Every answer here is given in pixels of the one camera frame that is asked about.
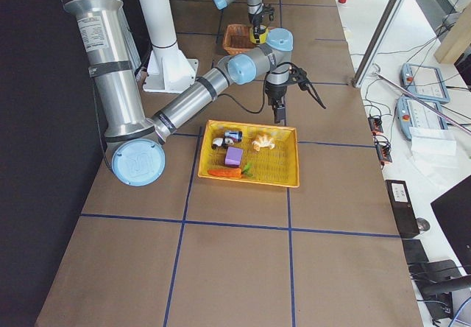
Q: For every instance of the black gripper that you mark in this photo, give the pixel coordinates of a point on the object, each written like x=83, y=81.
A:
x=275, y=92
x=256, y=19

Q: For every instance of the yellow tape roll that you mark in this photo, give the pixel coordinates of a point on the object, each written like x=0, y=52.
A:
x=258, y=35

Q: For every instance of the brown wicker basket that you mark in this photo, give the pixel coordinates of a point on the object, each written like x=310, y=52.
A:
x=238, y=38

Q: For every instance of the yellow plastic basket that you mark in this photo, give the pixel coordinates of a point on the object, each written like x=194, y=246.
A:
x=277, y=167

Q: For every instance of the toy croissant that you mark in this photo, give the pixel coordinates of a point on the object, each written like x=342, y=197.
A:
x=263, y=141

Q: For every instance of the purple foam cube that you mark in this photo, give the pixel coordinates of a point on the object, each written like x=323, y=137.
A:
x=233, y=157

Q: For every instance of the toy panda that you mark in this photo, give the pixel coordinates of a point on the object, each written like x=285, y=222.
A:
x=223, y=142

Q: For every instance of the toy carrot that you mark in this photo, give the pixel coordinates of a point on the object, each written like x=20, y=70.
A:
x=232, y=172

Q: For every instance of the teach pendant near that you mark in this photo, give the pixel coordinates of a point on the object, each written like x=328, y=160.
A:
x=411, y=113

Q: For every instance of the teach pendant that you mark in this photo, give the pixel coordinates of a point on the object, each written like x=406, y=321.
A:
x=411, y=113
x=425, y=82

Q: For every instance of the teach pendant far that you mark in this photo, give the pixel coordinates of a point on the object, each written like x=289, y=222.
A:
x=425, y=82

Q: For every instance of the black power box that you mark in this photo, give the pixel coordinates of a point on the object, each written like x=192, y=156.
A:
x=402, y=208

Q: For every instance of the black monitor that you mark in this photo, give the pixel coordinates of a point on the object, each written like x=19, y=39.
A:
x=452, y=211

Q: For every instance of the aluminium frame post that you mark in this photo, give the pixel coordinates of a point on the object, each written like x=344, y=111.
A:
x=389, y=14

